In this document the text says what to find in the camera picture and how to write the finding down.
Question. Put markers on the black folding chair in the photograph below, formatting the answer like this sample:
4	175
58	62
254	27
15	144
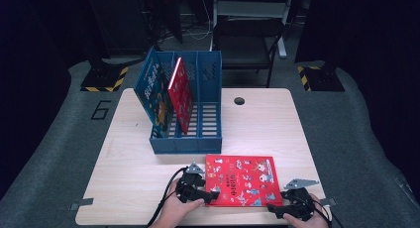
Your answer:
247	33

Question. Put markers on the grey metal table clip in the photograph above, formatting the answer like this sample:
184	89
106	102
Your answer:
82	203
331	202

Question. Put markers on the blue plastic file rack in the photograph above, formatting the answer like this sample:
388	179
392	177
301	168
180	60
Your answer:
209	76

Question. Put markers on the black metal chair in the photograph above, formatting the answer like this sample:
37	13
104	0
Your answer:
251	8

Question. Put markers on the red picture book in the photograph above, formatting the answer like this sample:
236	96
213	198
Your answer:
244	181
181	95

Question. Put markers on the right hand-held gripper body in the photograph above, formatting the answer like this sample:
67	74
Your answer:
300	205

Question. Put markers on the dark curtain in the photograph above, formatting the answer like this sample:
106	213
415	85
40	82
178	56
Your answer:
379	72
26	72

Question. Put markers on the person's right hand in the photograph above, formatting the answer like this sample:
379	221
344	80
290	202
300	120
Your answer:
313	223

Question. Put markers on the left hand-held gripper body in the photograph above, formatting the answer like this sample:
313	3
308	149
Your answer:
189	188

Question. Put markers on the person's left hand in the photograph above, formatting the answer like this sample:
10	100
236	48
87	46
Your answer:
176	214

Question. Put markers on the black base with yellow stripes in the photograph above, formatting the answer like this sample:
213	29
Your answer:
325	81
102	79

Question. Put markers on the black round table grommet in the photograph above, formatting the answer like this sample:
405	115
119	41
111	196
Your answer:
239	100

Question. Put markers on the blue cartoon picture book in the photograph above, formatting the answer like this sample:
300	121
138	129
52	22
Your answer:
152	89

